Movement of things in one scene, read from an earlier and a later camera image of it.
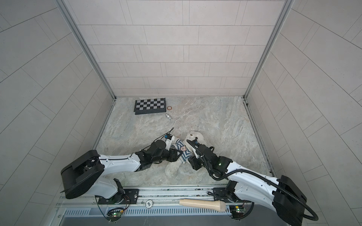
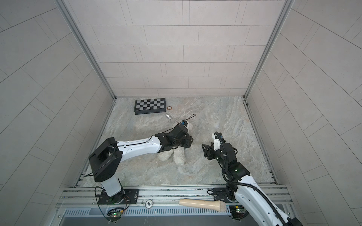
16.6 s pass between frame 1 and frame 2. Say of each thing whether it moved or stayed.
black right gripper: moved
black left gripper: moved
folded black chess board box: stayed
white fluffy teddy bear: moved
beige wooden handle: stayed
